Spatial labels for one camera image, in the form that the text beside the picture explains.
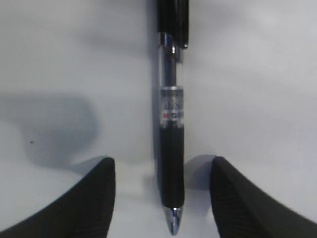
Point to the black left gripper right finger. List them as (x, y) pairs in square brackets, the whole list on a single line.
[(242, 210)]

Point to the black gel pen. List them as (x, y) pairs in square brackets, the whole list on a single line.
[(173, 38)]

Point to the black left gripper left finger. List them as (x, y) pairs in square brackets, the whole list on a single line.
[(85, 211)]

